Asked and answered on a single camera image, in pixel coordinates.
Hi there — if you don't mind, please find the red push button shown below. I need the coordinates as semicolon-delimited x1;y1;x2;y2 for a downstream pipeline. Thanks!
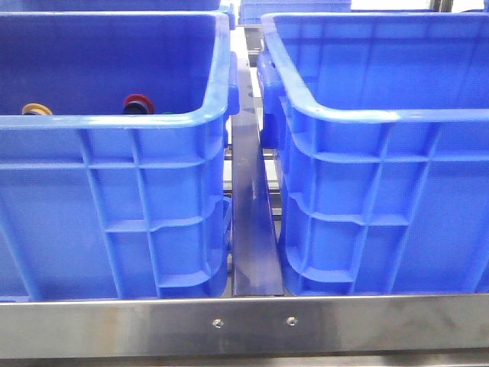
123;93;155;115

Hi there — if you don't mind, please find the yellow push button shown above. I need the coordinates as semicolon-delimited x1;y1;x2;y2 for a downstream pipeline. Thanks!
21;102;53;115

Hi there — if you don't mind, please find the steel divider bar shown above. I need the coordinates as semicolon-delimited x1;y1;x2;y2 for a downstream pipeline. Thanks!
232;51;284;297

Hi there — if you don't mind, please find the right blue plastic bin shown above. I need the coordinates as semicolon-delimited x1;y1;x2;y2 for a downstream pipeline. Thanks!
258;12;488;295

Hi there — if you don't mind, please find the blue plastic bin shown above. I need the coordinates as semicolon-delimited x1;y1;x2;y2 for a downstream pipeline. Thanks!
258;12;488;295
1;11;239;302

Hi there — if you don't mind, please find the left blue plastic bin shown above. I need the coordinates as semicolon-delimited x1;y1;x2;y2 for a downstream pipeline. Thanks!
1;11;239;302

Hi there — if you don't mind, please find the rear right blue bin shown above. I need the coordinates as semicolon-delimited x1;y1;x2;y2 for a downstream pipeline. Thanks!
238;0;351;25

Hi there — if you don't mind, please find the rear left blue bin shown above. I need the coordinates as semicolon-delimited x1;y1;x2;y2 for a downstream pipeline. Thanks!
1;0;236;30

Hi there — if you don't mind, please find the left rail screw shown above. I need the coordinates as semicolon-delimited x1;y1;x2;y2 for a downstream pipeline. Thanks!
212;318;224;329

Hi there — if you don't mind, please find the rail screw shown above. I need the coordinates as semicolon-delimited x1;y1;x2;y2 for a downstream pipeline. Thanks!
212;318;224;329
287;317;297;327

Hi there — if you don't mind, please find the right rail screw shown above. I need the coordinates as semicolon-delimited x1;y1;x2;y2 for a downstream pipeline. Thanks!
287;317;297;327

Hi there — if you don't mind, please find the steel front rail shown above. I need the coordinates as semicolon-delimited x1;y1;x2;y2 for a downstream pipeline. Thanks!
1;294;488;359

